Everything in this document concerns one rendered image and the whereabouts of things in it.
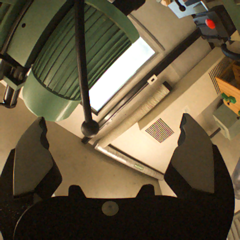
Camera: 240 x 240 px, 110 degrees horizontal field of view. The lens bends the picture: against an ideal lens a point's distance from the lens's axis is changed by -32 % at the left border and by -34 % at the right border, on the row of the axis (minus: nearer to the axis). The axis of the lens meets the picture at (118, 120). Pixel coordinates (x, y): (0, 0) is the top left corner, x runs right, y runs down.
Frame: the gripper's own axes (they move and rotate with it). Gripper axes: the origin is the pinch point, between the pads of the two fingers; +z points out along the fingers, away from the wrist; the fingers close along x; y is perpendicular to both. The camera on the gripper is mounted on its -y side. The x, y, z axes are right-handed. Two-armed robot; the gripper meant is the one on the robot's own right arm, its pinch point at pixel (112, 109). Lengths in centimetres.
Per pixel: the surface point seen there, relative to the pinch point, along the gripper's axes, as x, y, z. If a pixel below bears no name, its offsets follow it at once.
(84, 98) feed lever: -4.5, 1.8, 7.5
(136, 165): 41, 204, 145
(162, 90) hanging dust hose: 62, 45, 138
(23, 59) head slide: -21.0, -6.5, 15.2
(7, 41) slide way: -25.2, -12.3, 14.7
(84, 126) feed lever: -5.2, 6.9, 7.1
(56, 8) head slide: -11.3, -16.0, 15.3
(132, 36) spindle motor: 4.0, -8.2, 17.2
